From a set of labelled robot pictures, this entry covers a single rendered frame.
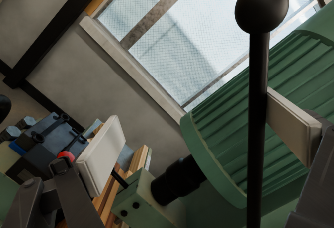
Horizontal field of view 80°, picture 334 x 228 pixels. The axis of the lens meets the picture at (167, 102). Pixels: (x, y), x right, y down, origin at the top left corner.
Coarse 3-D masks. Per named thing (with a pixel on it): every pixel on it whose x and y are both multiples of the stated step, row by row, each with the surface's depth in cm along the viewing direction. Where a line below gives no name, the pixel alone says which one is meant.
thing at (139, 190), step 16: (144, 176) 39; (128, 192) 36; (144, 192) 36; (112, 208) 36; (128, 208) 36; (144, 208) 36; (160, 208) 36; (176, 208) 40; (128, 224) 37; (144, 224) 37; (160, 224) 37; (176, 224) 37
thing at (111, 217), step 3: (111, 213) 41; (108, 216) 40; (111, 216) 41; (114, 216) 41; (108, 219) 40; (111, 219) 40; (108, 222) 39; (111, 222) 40; (105, 225) 39; (108, 225) 39; (111, 225) 40
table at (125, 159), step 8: (96, 120) 66; (88, 128) 61; (88, 136) 58; (120, 152) 65; (128, 152) 68; (120, 160) 62; (128, 160) 65; (128, 168) 63; (0, 224) 33; (56, 224) 37
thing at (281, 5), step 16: (240, 0) 14; (256, 0) 13; (272, 0) 12; (288, 0) 13; (240, 16) 14; (256, 16) 13; (272, 16) 13; (256, 32) 14; (256, 48) 14; (256, 64) 15; (256, 80) 15; (256, 96) 16; (256, 112) 16; (256, 128) 17; (256, 144) 17; (256, 160) 18; (256, 176) 18; (256, 192) 19; (256, 208) 20; (256, 224) 20
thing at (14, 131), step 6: (24, 120) 37; (30, 120) 38; (12, 126) 34; (18, 126) 37; (24, 126) 37; (30, 126) 37; (6, 132) 33; (12, 132) 34; (18, 132) 35; (0, 138) 33; (6, 138) 33; (12, 138) 34
